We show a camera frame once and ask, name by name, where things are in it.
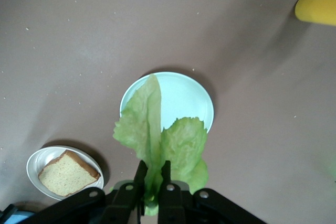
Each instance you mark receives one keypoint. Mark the yellow squeeze bottle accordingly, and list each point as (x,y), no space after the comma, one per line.
(317,7)

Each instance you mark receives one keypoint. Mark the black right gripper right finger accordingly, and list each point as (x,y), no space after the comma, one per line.
(170,205)

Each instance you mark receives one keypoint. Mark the blue plate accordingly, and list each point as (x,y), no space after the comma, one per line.
(18,217)

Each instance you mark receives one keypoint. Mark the mint green plate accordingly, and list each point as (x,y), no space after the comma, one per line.
(183,98)

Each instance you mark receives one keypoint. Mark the beige plate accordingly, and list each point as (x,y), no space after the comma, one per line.
(36,163)

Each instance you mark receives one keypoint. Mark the green lettuce leaf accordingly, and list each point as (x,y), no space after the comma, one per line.
(147,129)

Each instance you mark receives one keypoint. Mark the brown bread slice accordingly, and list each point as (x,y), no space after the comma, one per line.
(67,175)

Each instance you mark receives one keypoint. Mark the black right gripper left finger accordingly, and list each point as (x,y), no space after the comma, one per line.
(123,205)

